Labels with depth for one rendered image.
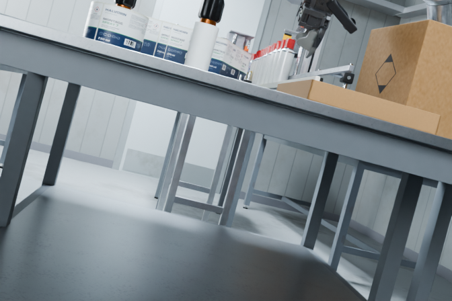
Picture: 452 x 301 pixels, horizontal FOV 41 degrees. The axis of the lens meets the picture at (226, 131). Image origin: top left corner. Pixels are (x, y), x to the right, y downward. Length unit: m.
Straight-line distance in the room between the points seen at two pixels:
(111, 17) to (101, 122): 4.13
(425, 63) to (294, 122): 0.52
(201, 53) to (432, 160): 1.11
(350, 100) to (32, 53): 0.58
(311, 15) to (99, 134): 4.61
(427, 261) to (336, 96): 1.59
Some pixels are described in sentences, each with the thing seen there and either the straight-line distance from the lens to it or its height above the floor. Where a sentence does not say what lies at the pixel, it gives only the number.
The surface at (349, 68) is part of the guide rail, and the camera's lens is 1.47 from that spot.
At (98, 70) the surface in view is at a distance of 1.09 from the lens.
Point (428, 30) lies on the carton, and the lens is 1.54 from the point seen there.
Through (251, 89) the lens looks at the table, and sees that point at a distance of 1.06.
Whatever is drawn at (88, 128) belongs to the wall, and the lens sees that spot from 6.10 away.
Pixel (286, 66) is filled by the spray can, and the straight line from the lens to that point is 2.06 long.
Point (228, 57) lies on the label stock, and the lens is 2.42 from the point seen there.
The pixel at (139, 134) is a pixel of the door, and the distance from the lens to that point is 6.07.
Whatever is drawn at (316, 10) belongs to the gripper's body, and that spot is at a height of 1.11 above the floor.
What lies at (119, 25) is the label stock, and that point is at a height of 0.97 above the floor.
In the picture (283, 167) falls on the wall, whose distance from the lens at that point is 6.47.
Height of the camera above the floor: 0.75
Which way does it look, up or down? 1 degrees down
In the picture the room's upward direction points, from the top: 15 degrees clockwise
